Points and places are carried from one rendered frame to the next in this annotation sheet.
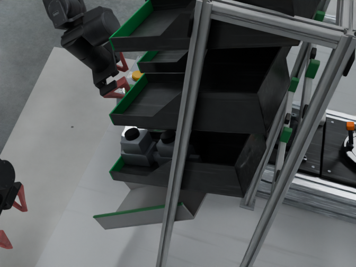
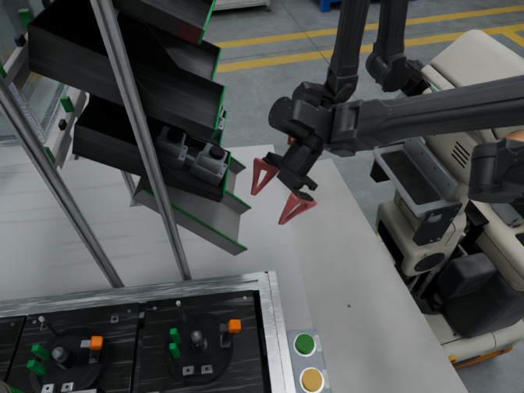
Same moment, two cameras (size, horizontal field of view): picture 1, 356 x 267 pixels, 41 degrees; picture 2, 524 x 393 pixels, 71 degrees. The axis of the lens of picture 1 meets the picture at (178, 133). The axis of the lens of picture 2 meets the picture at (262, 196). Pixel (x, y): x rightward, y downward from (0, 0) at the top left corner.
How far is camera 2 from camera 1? 1.33 m
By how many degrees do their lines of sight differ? 84
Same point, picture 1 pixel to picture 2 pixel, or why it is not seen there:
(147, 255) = not seen: hidden behind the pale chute
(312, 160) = (32, 333)
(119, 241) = not seen: hidden behind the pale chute
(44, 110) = (394, 313)
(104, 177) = (276, 261)
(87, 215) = (269, 224)
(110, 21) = (281, 107)
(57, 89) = (412, 355)
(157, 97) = (189, 65)
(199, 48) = not seen: outside the picture
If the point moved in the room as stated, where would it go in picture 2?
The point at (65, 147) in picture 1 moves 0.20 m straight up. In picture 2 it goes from (334, 277) to (348, 233)
